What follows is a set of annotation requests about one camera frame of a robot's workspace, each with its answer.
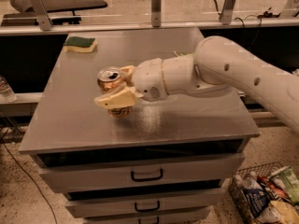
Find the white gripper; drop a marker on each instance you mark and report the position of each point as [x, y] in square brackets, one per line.
[149, 78]

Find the orange soda can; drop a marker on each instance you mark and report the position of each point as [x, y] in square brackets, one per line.
[110, 78]

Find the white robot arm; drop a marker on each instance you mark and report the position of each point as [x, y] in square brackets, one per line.
[217, 65]

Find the green jalapeno chip bag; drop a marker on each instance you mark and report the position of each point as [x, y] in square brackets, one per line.
[179, 54]

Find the red snack bag in basket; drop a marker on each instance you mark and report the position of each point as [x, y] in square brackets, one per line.
[274, 192]

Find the blue snack bag in basket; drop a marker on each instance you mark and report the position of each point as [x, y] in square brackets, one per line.
[257, 199]

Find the green chip bag in basket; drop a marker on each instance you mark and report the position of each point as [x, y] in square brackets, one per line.
[286, 179]

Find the yellow snack bag in basket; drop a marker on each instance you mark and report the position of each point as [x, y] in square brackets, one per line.
[278, 213]

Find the yellow green sponge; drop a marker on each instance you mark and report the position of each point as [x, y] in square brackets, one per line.
[80, 44]

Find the grey drawer cabinet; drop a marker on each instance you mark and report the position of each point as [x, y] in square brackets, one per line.
[69, 129]

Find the clear plastic water bottle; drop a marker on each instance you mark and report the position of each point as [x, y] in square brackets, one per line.
[6, 91]

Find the top drawer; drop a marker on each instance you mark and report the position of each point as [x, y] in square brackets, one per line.
[130, 174]

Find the drawer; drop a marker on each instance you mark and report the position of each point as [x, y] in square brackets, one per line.
[130, 174]
[145, 203]
[166, 217]

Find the middle drawer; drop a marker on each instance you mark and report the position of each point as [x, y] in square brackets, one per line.
[145, 203]

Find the bottom drawer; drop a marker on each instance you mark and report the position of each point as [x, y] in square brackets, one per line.
[166, 217]

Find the water bottle in basket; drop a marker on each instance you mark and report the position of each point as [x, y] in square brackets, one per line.
[250, 181]

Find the middle metal bracket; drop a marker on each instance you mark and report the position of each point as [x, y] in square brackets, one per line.
[156, 13]

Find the metal bracket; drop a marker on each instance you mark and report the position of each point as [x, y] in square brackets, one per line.
[156, 13]
[42, 17]
[227, 12]

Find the left metal bracket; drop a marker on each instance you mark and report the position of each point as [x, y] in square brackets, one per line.
[42, 17]

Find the right metal bracket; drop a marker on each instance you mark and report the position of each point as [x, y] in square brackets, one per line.
[227, 12]

